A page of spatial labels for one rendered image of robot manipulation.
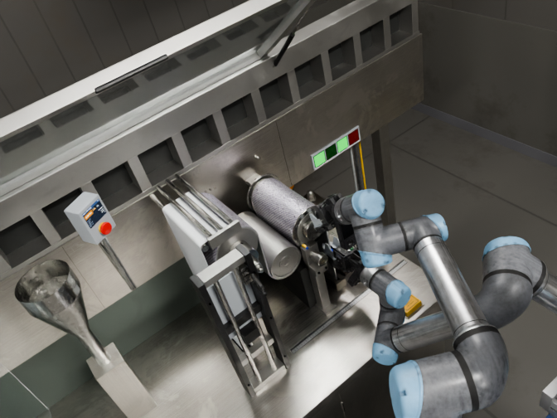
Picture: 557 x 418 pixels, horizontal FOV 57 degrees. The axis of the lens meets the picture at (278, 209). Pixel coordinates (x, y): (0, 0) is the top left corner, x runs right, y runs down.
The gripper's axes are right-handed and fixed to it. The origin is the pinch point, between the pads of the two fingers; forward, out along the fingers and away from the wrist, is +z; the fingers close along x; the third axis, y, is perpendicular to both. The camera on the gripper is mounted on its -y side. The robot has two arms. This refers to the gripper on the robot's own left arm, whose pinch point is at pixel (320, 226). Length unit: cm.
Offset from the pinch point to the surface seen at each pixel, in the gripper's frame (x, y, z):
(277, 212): 6.1, 10.3, 9.7
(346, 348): 10.8, -39.2, 10.8
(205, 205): 26.1, 24.2, 2.8
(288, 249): 11.0, -0.8, 6.1
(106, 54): -15, 144, 178
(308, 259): 6.4, -7.5, 7.5
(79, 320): 71, 16, 0
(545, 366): -81, -122, 52
